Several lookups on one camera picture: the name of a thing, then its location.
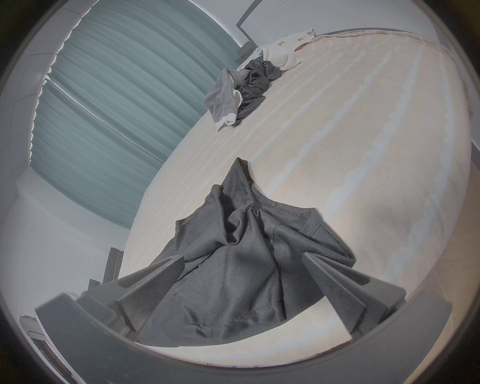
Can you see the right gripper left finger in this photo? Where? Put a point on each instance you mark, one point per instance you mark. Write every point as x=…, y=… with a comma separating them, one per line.
x=150, y=294

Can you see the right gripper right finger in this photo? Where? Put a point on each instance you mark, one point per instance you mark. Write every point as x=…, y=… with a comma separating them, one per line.
x=345, y=292

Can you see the black T-shirt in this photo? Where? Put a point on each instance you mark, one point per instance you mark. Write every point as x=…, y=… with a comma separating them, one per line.
x=243, y=285

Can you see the bed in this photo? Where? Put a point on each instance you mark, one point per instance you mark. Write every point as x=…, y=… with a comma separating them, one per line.
x=356, y=131

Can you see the pile of clothes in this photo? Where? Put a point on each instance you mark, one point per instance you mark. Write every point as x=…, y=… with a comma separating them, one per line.
x=225, y=101

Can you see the black chest of drawers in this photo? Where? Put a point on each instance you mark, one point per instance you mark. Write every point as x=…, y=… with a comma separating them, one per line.
x=114, y=264

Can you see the blue-green curtain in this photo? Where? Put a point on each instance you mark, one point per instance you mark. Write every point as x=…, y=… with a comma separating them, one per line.
x=86, y=157
x=150, y=67

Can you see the white printed pillow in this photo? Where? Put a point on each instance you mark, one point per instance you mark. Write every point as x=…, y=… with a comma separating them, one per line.
x=296, y=37

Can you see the grey bedside table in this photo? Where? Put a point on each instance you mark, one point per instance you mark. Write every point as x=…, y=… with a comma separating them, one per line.
x=248, y=49

